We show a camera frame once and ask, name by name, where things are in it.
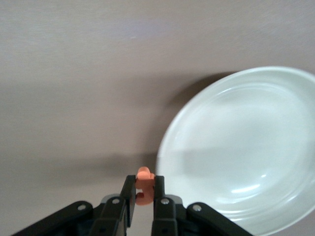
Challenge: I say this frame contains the brown table cover sheet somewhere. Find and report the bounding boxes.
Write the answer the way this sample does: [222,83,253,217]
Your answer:
[0,0,315,236]

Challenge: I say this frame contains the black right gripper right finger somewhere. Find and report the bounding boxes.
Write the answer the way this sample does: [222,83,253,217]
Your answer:
[151,175,254,236]

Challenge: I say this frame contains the beige brown plate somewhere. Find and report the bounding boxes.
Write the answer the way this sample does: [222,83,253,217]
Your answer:
[155,65,315,234]

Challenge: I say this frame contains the orange letter f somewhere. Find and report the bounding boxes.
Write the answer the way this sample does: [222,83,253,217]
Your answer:
[135,167,156,206]

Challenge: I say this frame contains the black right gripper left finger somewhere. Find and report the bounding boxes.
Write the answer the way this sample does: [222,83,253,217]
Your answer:
[14,175,137,236]

